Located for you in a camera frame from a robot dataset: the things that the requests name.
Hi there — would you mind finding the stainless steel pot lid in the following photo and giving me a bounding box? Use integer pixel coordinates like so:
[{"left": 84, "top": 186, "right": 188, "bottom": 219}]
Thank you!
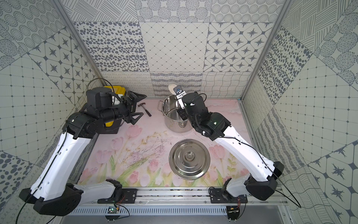
[{"left": 169, "top": 139, "right": 210, "bottom": 180}]

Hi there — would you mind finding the white spoon grey handle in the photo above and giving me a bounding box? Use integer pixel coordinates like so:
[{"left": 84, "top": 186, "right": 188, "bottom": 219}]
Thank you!
[{"left": 168, "top": 84, "right": 181, "bottom": 107}]

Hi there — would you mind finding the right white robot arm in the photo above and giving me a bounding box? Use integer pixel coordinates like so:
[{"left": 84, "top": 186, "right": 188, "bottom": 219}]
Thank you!
[{"left": 177, "top": 92, "right": 284, "bottom": 202}]

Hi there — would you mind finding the floral pink table mat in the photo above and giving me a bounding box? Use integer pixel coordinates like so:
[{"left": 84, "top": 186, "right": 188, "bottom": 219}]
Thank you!
[{"left": 78, "top": 99, "right": 248, "bottom": 188}]

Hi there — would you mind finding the aluminium mounting rail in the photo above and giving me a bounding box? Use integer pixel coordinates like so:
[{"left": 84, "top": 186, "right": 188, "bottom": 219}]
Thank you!
[{"left": 70, "top": 187, "right": 288, "bottom": 217}]

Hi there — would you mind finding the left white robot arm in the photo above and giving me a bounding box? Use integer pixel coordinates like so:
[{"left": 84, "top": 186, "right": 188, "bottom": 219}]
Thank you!
[{"left": 19, "top": 87, "right": 147, "bottom": 217}]

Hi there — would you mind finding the yellow black toolbox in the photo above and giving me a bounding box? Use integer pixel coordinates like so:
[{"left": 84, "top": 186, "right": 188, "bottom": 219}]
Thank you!
[{"left": 105, "top": 86, "right": 126, "bottom": 105}]

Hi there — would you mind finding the small black hammer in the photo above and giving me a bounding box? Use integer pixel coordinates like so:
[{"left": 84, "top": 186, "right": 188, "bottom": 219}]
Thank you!
[{"left": 138, "top": 103, "right": 152, "bottom": 117}]

